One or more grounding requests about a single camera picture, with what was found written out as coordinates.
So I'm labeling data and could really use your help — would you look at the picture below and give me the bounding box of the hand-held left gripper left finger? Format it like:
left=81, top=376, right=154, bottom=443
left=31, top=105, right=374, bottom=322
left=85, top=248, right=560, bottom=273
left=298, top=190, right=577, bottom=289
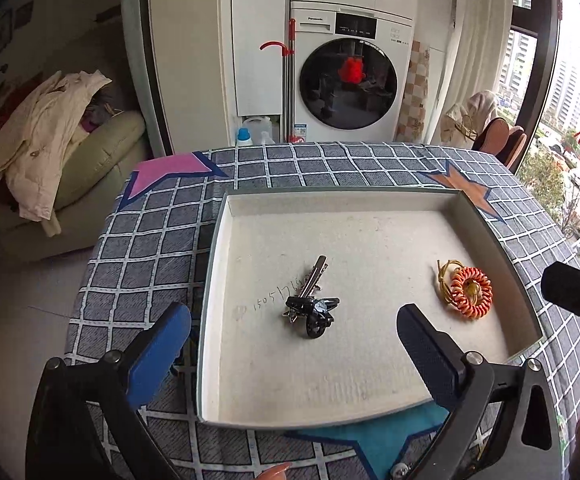
left=24, top=301, right=193, bottom=480

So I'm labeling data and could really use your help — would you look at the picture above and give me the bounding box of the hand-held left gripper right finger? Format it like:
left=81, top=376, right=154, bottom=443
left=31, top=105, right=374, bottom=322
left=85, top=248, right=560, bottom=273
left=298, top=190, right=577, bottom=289
left=396, top=303, right=566, bottom=480

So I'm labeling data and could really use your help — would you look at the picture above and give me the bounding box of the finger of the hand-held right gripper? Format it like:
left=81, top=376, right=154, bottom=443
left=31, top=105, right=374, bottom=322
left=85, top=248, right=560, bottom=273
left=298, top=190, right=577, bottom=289
left=541, top=261, right=580, bottom=333

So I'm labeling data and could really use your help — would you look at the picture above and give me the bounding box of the grey-green cardboard box tray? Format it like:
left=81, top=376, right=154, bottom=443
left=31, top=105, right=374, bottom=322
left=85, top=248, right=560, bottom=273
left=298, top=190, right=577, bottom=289
left=197, top=187, right=543, bottom=428

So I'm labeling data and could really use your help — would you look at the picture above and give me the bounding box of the grey checkered tablecloth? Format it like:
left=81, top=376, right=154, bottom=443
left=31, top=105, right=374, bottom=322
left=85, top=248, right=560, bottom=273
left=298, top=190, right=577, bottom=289
left=64, top=141, right=580, bottom=480

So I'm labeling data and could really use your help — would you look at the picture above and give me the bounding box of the brown chair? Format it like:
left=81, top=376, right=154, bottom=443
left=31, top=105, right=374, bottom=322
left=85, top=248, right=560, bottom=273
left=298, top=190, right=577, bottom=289
left=502, top=126, right=527, bottom=171
left=472, top=117, right=511, bottom=157

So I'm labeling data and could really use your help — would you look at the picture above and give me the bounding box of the pink shiny item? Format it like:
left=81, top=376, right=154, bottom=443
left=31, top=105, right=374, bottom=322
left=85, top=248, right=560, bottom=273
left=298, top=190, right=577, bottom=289
left=257, top=462, right=293, bottom=480

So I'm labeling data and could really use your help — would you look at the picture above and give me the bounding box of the cream sofa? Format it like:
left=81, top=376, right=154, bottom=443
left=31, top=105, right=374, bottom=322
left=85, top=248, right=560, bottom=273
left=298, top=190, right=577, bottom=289
left=0, top=110, right=151, bottom=261

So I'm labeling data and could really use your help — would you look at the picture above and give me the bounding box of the beige bag with cloth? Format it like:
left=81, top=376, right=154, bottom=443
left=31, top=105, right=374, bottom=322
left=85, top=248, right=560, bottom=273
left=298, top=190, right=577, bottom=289
left=440, top=90, right=498, bottom=149

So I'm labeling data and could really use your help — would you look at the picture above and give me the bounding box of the beige jacket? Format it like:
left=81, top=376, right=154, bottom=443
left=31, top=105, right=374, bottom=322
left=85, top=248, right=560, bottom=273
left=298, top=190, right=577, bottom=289
left=0, top=70, right=113, bottom=236

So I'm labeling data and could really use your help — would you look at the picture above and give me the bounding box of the translucent detergent jug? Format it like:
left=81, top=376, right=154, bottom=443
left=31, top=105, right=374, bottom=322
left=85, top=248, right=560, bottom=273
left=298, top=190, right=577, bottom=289
left=242, top=116, right=273, bottom=146

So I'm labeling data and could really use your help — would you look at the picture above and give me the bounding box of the checkered tile panel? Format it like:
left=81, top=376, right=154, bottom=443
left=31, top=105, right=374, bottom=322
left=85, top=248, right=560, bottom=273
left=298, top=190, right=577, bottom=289
left=397, top=40, right=431, bottom=143

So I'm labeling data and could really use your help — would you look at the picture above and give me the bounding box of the white curtain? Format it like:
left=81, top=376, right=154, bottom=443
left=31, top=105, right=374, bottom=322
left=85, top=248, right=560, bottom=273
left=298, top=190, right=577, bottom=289
left=420, top=0, right=513, bottom=146

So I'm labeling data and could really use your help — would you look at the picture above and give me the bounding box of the white tall cabinet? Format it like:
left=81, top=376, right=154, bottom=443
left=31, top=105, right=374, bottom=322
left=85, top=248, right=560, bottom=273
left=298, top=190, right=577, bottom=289
left=232, top=0, right=291, bottom=118

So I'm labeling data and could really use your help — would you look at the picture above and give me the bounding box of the white front-load washing machine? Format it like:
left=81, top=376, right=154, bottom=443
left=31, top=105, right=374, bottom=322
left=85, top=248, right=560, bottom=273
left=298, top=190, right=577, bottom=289
left=290, top=2, right=415, bottom=143

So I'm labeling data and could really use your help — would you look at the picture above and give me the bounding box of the orange spiral hair tie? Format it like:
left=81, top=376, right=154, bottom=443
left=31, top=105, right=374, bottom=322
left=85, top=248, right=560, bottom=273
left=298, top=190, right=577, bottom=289
left=436, top=259, right=493, bottom=320

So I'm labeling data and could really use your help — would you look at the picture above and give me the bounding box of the red-handled mop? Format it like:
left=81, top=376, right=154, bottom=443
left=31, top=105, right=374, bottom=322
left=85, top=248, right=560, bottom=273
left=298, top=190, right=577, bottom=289
left=260, top=19, right=295, bottom=143

